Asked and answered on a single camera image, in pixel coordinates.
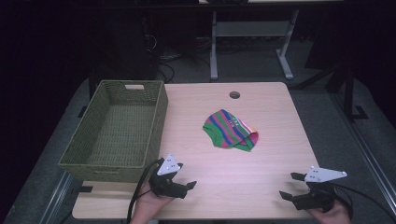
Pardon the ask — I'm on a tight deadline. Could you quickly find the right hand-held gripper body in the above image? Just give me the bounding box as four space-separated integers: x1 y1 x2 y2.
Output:
291 165 348 213

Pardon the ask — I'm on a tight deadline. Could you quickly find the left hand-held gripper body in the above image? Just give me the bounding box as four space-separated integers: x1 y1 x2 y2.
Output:
148 153 189 199

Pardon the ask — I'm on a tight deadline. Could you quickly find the striped knit pet sweater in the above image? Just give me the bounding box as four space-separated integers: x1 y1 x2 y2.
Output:
202 108 260 153

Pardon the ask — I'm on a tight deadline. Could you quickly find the person's right hand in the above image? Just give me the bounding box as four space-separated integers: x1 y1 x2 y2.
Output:
306 199 352 224

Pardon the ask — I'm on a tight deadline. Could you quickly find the person's left hand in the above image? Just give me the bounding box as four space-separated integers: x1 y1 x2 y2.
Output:
130 182 176 224

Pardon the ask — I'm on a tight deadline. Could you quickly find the green woven basket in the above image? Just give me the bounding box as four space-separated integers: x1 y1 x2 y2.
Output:
58 79 169 184

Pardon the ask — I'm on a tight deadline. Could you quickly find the black metal stand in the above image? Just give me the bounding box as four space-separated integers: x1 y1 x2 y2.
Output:
292 60 370 123

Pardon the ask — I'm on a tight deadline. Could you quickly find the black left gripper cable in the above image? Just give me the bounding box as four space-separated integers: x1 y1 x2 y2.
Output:
125 159 164 224

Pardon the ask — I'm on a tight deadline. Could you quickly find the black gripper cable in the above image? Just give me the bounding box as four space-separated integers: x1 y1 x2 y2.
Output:
125 159 164 224
330 182 396 222

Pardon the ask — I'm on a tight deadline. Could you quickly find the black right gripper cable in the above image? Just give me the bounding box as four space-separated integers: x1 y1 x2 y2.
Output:
330 182 396 222

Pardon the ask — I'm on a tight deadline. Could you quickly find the aluminium floor rail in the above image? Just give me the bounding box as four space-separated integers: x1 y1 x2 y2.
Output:
330 91 396 216
39 170 76 224

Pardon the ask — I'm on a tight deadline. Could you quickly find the tangle of floor cables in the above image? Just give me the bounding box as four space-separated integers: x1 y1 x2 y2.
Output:
141 32 213 84

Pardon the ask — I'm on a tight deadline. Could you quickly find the grey metal desk frame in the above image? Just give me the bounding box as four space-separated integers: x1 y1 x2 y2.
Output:
209 8 301 81

